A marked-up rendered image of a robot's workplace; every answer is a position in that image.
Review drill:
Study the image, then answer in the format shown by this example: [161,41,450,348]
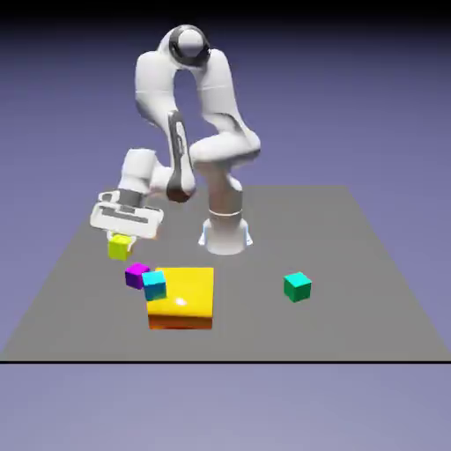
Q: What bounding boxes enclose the small purple cube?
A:
[124,262,152,291]

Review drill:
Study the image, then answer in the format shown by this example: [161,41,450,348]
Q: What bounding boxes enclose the small yellow-green cube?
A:
[107,233,134,262]

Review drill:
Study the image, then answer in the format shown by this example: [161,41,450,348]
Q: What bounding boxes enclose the small green cube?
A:
[283,271,313,303]

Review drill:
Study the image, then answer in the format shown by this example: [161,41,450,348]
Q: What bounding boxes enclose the large yellow box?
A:
[146,266,215,331]

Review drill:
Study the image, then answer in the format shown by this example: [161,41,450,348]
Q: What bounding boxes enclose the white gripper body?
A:
[89,190,165,240]

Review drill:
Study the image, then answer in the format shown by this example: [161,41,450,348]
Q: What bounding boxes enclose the small cyan cube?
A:
[141,270,167,302]

